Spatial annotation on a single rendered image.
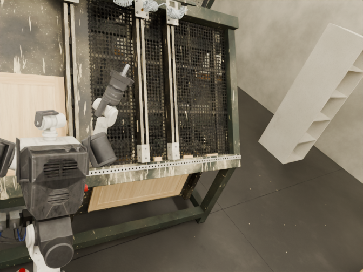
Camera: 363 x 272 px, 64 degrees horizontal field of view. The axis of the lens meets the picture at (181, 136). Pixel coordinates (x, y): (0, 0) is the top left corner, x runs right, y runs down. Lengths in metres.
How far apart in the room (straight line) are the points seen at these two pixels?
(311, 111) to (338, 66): 0.69
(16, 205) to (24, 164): 0.63
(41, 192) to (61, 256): 0.29
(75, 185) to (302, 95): 3.88
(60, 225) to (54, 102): 0.80
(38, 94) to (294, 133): 3.74
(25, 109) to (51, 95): 0.17
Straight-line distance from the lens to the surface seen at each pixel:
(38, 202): 1.26
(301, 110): 4.65
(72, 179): 1.23
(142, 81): 2.07
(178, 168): 2.19
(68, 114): 1.84
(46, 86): 1.89
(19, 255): 2.38
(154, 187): 2.62
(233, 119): 2.58
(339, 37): 4.51
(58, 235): 1.37
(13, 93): 1.86
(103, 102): 1.47
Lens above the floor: 2.18
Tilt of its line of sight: 31 degrees down
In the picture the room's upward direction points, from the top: 23 degrees clockwise
